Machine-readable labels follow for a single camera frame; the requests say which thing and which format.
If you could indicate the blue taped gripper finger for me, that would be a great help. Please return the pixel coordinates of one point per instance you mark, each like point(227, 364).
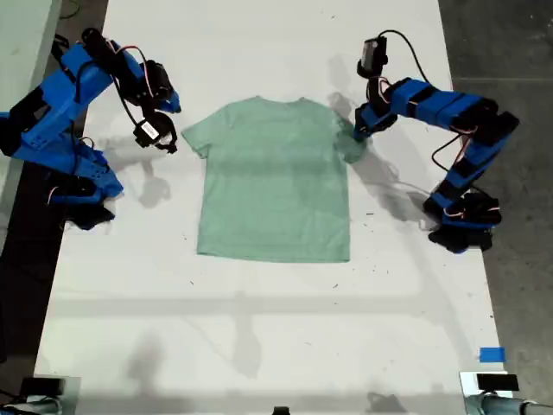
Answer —
point(168, 109)
point(175, 101)
point(361, 132)
point(362, 116)

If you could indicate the pale green t-shirt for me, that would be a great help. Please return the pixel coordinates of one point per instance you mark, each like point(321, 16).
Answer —
point(272, 186)

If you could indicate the blue and black robot arm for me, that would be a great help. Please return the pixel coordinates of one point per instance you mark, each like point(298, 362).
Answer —
point(436, 104)
point(65, 99)

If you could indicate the black stand leg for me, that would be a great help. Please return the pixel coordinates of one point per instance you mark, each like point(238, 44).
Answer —
point(58, 43)

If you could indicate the pale side table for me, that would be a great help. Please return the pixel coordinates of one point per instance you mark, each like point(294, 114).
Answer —
point(21, 43)

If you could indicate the blue tape strip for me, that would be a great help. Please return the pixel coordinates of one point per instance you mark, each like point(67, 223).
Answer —
point(492, 354)

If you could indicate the white plate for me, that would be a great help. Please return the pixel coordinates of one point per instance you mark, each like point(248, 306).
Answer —
point(468, 382)

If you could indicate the small black box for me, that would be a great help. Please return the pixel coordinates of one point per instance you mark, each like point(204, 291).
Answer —
point(497, 382)
point(41, 385)

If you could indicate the black camera mount stalk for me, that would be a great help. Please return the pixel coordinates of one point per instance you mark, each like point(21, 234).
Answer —
point(168, 129)
point(367, 71)

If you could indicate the black camera box white label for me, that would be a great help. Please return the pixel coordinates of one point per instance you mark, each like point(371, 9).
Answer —
point(148, 132)

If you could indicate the black and grey camera box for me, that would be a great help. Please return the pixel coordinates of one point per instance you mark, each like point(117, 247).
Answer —
point(373, 52)

